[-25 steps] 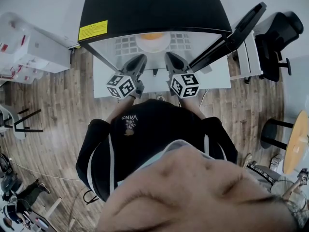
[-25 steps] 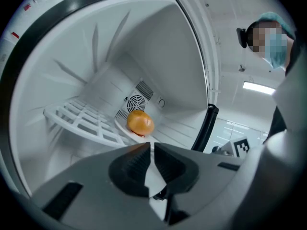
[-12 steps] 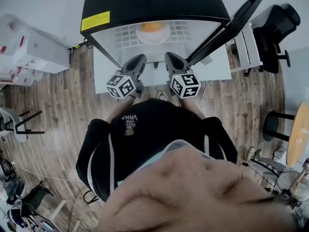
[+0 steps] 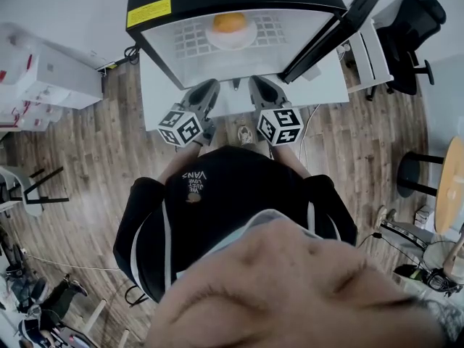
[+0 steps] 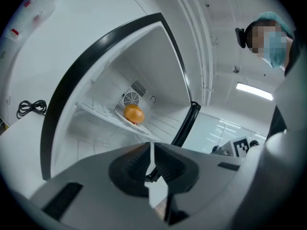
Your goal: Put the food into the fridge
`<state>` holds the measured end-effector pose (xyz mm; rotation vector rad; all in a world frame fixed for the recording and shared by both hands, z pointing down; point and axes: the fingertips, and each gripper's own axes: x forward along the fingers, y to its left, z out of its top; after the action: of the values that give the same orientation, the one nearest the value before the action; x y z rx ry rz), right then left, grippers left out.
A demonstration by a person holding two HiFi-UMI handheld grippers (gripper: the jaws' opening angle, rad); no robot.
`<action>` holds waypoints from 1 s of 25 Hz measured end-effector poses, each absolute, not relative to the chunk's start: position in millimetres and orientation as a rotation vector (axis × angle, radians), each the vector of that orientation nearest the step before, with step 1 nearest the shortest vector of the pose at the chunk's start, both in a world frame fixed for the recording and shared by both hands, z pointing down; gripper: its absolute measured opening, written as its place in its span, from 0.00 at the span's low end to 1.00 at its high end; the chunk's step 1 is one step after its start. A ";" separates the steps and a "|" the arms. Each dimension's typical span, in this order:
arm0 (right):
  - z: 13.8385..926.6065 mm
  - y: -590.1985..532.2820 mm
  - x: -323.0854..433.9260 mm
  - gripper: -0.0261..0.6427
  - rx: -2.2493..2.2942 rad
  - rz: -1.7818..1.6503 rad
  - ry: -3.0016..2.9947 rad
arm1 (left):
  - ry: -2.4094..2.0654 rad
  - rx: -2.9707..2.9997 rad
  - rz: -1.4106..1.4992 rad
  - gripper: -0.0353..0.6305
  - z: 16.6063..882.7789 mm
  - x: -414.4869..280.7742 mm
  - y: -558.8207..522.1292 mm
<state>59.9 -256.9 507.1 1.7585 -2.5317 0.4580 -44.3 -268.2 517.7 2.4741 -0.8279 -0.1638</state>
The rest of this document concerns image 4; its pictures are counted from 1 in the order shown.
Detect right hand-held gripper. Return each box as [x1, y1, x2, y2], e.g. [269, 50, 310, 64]
[249, 75, 305, 146]

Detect person's black t-shirt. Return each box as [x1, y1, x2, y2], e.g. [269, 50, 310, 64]
[112, 146, 358, 304]

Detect long thin white cable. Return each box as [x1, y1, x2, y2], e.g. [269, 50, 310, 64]
[27, 254, 120, 271]

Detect white table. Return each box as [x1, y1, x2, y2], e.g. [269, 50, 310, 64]
[139, 49, 351, 133]

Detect round wooden table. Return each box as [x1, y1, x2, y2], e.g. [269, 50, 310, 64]
[434, 136, 464, 235]

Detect person's left forearm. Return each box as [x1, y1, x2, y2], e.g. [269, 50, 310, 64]
[157, 141, 204, 184]

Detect white chair with black legs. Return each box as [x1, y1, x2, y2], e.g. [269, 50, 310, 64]
[0, 165, 70, 217]

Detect person's white shoe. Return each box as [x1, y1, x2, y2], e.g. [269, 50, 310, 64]
[237, 124, 254, 146]

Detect large clear plastic bin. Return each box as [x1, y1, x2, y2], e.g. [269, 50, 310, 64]
[0, 22, 41, 86]

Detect clear bins with red latches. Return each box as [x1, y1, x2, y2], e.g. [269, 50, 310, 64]
[0, 99, 62, 130]

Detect white round plate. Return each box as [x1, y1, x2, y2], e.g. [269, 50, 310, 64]
[205, 19, 258, 51]

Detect person's face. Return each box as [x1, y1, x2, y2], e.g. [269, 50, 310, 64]
[143, 217, 464, 348]

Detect black wire loop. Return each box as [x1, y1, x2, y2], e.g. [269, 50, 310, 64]
[125, 284, 149, 308]

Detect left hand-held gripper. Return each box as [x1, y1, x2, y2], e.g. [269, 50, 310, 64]
[157, 79, 221, 147]

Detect white boxes stack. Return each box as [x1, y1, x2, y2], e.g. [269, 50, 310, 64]
[16, 43, 104, 110]

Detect white wooden chair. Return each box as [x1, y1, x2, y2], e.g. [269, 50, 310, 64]
[336, 18, 394, 94]

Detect black floor cable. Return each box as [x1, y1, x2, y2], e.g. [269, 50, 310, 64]
[357, 232, 428, 268]

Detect white floor cable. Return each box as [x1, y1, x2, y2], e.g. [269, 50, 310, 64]
[299, 103, 322, 170]

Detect small white box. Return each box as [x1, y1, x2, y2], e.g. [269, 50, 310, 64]
[413, 204, 434, 228]

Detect black round table base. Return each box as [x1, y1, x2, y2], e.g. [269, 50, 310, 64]
[397, 151, 445, 198]

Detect orange round food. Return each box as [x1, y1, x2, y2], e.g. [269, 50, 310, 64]
[212, 12, 247, 35]

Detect black office chair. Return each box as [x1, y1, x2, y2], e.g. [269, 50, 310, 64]
[365, 0, 447, 102]

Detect person's right forearm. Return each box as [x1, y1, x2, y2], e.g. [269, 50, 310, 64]
[270, 143, 312, 179]

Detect coiled black power cable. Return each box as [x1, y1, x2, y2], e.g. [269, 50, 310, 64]
[124, 44, 141, 65]

